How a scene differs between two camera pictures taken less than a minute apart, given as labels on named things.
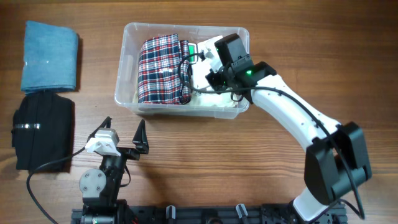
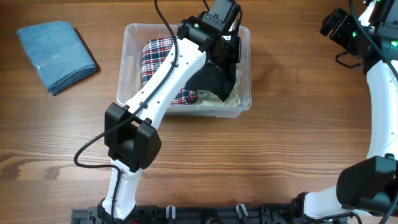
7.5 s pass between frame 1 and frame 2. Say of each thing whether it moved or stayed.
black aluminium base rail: stayed
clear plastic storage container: stayed
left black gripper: moved
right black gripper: moved
